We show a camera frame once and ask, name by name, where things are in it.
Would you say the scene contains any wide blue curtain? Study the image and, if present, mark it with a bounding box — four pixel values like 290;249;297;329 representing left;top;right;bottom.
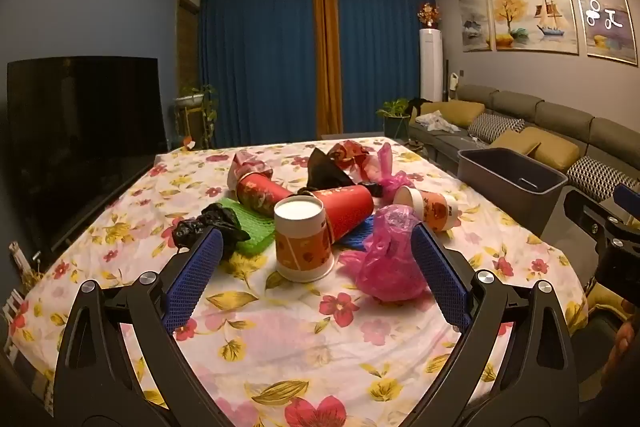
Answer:
200;0;321;148

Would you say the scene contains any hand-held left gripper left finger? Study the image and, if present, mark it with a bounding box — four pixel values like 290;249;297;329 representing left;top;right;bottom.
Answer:
52;227;226;427

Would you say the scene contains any person's right hand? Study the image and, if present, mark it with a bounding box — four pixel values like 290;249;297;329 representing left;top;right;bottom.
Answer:
602;322;640;385

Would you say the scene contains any wide black white patterned pillow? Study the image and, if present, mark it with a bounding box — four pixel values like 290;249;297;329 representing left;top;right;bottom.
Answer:
567;156;639;202

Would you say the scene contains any orange curtain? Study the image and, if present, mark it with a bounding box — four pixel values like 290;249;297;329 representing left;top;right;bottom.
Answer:
312;0;344;136

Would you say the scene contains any purple abstract painting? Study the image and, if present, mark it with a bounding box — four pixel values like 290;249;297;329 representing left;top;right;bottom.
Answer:
571;0;639;66

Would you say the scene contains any floral tablecloth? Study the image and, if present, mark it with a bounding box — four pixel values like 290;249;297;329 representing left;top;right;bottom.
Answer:
0;138;591;427

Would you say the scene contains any red gold flower decoration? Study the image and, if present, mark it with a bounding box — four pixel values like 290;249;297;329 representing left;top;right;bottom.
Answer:
417;3;442;29

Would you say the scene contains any red patterned paper cup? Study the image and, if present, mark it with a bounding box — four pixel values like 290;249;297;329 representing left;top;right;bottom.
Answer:
236;172;293;218

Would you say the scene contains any dark brown plastic wrapper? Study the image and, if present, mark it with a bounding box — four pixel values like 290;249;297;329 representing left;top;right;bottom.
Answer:
297;148;357;196

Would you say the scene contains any wooden wall panel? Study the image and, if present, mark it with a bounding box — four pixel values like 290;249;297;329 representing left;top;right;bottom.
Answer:
177;0;202;148

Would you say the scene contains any red patterned wrapper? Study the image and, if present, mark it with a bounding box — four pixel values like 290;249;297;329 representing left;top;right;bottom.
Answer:
327;142;375;174

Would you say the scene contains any potted plant dark green pot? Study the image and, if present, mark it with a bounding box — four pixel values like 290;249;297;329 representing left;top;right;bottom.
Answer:
376;99;412;141

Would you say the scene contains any white standing air conditioner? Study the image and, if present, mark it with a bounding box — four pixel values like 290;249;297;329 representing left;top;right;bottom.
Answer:
419;28;446;104

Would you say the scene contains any sailboat and tree painting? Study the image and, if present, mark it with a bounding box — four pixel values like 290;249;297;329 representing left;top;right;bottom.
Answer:
490;0;579;55

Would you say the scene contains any large plump yellow pillow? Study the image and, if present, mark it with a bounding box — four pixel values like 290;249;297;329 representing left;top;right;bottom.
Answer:
520;127;581;172

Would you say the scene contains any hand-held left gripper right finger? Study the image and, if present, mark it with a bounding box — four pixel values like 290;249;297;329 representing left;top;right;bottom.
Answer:
411;223;583;427

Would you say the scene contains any green foam net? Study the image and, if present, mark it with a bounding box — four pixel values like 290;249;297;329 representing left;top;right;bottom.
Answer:
215;197;277;255

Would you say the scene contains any small pink plastic bag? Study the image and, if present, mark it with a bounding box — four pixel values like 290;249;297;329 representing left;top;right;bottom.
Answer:
367;142;416;194

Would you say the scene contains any small grey landscape painting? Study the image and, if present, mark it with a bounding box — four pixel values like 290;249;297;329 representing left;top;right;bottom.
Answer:
459;0;494;53

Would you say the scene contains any blue foam net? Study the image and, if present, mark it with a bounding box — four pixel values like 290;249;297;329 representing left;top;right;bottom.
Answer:
339;214;376;253

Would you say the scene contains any white cloth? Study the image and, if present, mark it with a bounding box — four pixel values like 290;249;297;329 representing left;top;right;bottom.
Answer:
416;111;460;132

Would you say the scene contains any black clothing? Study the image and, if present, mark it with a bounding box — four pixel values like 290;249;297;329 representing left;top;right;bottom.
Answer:
405;98;433;118

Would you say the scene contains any orange paper cup white rim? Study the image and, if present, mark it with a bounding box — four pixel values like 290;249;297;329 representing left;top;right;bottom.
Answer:
394;185;460;233

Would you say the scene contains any large pink plastic bag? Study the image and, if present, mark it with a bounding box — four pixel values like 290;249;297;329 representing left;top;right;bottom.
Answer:
340;204;431;305

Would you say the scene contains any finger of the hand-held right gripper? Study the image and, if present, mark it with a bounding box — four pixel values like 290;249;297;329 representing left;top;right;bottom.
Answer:
614;183;640;212

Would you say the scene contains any trailing plant on gold stand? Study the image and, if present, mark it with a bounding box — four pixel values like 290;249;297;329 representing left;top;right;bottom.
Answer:
174;84;219;151

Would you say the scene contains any red white wrapper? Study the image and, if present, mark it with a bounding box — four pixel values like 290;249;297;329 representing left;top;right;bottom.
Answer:
227;149;273;192

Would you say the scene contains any black plastic bag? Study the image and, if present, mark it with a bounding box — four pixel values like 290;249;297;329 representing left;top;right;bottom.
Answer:
172;203;251;260

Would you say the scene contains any grey plastic trash bin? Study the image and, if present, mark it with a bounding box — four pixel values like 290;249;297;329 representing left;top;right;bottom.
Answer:
457;148;569;228

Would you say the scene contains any black television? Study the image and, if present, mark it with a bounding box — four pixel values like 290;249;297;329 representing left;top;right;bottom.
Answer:
7;56;168;254

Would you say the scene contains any large red paper cup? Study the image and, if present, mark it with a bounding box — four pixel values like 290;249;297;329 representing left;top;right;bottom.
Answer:
310;184;375;244

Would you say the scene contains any narrow blue curtain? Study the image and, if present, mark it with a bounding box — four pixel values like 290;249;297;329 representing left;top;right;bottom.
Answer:
337;0;437;140

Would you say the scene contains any long black white patterned pillow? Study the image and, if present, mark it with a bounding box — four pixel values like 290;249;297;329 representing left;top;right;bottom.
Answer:
467;113;526;144

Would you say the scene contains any grey sectional sofa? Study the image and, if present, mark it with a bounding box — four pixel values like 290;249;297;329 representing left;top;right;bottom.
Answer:
407;84;640;220

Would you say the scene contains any flat yellow pillow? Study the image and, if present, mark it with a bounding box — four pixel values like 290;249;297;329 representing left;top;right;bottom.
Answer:
420;101;486;128

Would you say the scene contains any small square yellow pillow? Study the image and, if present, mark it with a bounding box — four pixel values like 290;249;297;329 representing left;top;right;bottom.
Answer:
492;129;541;158

